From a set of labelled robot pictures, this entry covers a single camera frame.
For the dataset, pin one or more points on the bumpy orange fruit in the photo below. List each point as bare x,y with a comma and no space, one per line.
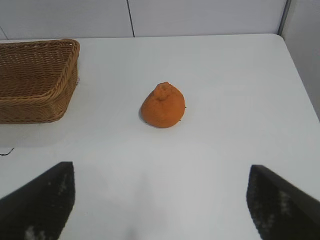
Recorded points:
163,110

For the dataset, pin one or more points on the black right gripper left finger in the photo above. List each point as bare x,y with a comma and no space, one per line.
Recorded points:
37,205

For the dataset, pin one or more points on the small black thread scrap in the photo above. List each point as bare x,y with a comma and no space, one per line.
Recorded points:
7,153

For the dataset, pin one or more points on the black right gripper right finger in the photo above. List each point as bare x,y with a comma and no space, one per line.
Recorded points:
277,207

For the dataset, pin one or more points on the woven wicker basket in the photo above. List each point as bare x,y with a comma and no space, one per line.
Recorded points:
32,82

